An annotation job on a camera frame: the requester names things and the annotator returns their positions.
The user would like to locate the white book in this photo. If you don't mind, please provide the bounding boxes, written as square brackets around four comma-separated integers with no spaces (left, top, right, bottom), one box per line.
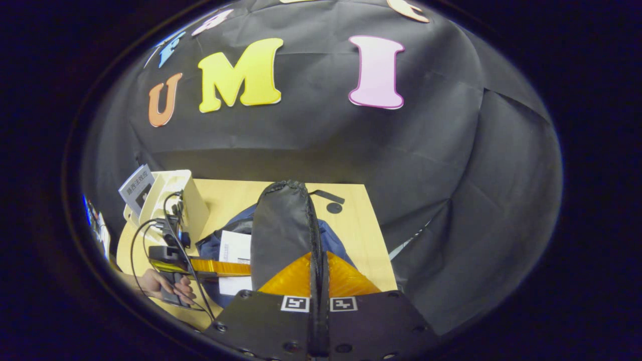
[219,230,252,296]

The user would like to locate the black backdrop cloth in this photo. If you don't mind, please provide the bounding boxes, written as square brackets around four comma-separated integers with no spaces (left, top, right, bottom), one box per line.
[80,0,562,336]

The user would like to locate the grey figure print book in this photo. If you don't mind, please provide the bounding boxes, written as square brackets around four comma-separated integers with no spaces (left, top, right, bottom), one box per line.
[119,164,155,217]

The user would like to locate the computer monitor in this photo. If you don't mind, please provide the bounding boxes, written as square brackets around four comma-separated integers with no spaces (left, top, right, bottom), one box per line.
[83,195,112,261]

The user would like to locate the blue and black schoolbag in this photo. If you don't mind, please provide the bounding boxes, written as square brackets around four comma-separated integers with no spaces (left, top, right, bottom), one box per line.
[196,179,358,309]

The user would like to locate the cream plastic bookshelf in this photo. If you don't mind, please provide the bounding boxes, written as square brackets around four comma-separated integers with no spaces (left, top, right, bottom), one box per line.
[123,169,210,251]

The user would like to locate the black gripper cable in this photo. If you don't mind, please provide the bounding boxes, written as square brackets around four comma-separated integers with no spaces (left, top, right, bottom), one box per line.
[130,218,171,304]
[163,191,217,321]

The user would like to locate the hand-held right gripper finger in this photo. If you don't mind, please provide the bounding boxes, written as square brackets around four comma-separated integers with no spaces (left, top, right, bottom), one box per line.
[319,251,442,361]
[201,251,320,361]

